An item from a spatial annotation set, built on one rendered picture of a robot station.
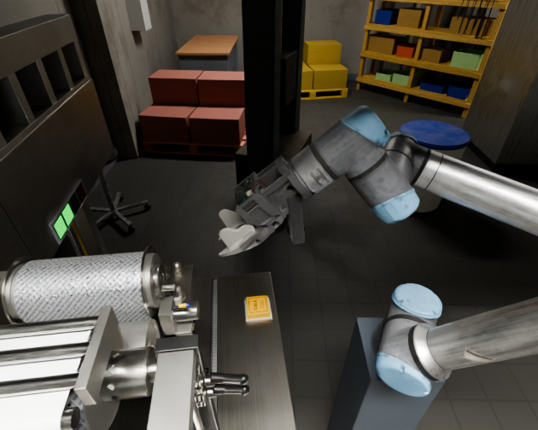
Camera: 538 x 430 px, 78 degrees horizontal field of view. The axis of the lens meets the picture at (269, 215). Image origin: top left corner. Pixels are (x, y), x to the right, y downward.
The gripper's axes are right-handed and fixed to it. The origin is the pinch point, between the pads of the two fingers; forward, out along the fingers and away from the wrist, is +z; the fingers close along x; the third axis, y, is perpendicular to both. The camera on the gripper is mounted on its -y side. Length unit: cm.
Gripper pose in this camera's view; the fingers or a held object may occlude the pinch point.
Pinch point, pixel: (227, 246)
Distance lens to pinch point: 65.5
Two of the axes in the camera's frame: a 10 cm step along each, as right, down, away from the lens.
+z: -7.6, 5.7, 3.1
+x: 1.2, 6.0, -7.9
